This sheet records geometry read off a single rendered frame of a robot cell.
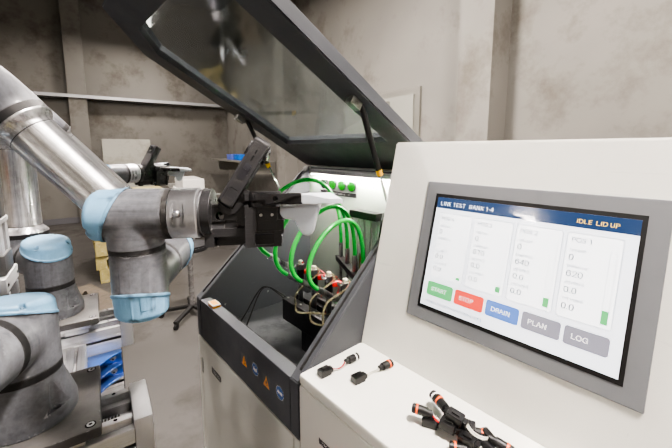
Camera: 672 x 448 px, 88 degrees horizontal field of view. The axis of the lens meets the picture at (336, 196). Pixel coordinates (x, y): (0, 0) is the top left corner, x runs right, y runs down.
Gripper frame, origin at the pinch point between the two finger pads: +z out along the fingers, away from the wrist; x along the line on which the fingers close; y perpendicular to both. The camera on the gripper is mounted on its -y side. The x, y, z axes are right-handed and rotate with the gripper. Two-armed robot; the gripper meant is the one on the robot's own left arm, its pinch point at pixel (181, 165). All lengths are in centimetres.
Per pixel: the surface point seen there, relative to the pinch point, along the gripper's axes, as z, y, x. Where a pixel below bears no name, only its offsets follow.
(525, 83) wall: 216, -75, 117
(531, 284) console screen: -23, 1, 139
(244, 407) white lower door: -26, 67, 70
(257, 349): -29, 41, 76
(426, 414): -37, 28, 126
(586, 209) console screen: -21, -16, 145
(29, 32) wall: 213, -128, -736
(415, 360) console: -21, 29, 119
